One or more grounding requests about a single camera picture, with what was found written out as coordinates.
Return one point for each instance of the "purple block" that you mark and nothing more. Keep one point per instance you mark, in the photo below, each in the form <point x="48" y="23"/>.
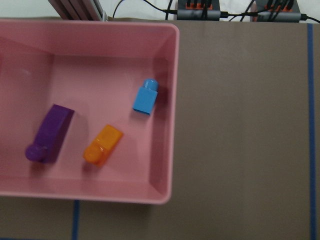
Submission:
<point x="50" y="135"/>

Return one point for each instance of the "aluminium frame post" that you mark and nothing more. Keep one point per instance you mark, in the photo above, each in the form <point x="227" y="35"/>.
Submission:
<point x="79" y="10"/>

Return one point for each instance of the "orange block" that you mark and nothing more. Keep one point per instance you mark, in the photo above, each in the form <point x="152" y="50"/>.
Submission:
<point x="99" y="150"/>

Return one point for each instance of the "small blue block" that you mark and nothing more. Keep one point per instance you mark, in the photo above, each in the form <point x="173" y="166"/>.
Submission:
<point x="146" y="97"/>

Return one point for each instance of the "orange grey usb hub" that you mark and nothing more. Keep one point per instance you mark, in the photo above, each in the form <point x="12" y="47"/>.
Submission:
<point x="198" y="10"/>
<point x="281" y="11"/>

